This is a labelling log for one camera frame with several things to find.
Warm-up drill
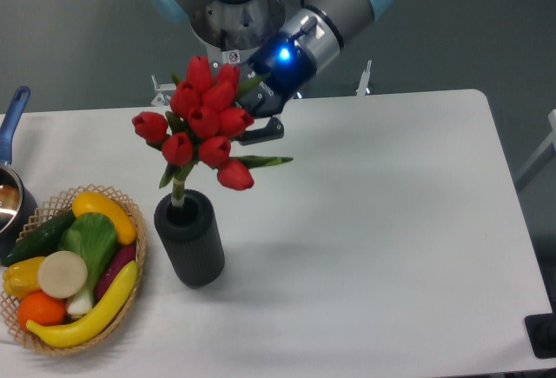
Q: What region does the yellow squash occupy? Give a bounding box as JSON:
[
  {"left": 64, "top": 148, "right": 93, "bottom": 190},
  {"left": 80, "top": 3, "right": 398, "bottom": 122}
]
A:
[{"left": 71, "top": 191, "right": 137, "bottom": 245}]

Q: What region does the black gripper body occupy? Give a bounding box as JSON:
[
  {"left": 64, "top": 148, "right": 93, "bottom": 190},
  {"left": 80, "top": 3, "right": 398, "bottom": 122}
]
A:
[{"left": 239, "top": 33, "right": 316, "bottom": 118}]

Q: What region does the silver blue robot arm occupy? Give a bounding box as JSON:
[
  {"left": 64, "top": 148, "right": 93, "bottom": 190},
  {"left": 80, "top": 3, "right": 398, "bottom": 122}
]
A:
[{"left": 150, "top": 0, "right": 393, "bottom": 145}]

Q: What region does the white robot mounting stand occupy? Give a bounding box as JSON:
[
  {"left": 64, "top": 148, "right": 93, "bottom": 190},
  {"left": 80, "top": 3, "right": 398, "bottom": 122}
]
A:
[{"left": 150, "top": 59, "right": 373, "bottom": 106}]

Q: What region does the green cucumber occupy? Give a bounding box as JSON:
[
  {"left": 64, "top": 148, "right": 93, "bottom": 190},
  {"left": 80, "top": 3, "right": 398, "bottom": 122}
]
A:
[{"left": 1, "top": 211, "right": 76, "bottom": 267}]

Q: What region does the red tulip bouquet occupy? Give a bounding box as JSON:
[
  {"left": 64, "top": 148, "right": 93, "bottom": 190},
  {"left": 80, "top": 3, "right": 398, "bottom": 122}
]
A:
[{"left": 132, "top": 56, "right": 293, "bottom": 209}]

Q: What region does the beige round bun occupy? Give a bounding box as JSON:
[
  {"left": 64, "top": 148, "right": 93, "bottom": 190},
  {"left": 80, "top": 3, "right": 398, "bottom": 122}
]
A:
[{"left": 37, "top": 250, "right": 88, "bottom": 299}]

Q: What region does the purple sweet potato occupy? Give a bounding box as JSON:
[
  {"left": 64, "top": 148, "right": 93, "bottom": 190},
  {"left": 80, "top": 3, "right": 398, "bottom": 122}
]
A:
[{"left": 95, "top": 244, "right": 136, "bottom": 302}]

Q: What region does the yellow banana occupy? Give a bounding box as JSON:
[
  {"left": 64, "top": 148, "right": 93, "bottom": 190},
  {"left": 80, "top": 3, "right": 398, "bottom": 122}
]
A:
[{"left": 26, "top": 261, "right": 139, "bottom": 348}]

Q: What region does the green bok choy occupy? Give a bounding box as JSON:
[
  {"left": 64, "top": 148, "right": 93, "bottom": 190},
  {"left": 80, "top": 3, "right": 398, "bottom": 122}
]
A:
[{"left": 57, "top": 213, "right": 117, "bottom": 319}]

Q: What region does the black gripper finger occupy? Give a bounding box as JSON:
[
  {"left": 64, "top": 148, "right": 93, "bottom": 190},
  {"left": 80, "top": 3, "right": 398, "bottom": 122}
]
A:
[{"left": 235, "top": 116, "right": 284, "bottom": 146}]

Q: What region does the black device at table edge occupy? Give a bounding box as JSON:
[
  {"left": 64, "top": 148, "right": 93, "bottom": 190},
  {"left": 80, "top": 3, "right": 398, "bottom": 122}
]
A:
[{"left": 525, "top": 313, "right": 555, "bottom": 359}]

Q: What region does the orange fruit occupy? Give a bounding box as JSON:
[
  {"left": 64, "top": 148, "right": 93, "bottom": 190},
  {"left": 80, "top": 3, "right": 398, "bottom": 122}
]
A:
[{"left": 17, "top": 291, "right": 66, "bottom": 330}]

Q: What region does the yellow bell pepper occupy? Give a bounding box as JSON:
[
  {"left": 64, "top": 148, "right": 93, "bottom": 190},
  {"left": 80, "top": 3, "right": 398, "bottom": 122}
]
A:
[{"left": 3, "top": 256, "right": 45, "bottom": 299}]

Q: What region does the white frame at right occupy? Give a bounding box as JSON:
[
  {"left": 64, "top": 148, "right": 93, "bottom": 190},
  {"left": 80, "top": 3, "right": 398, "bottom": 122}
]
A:
[{"left": 514, "top": 109, "right": 555, "bottom": 193}]

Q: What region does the blue handled saucepan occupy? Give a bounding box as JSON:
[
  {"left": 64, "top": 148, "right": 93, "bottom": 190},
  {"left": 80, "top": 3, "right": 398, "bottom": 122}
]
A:
[{"left": 1, "top": 86, "right": 37, "bottom": 257}]

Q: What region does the dark grey ribbed vase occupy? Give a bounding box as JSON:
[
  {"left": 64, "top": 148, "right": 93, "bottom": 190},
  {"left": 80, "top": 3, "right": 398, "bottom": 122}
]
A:
[{"left": 154, "top": 189, "right": 225, "bottom": 288}]

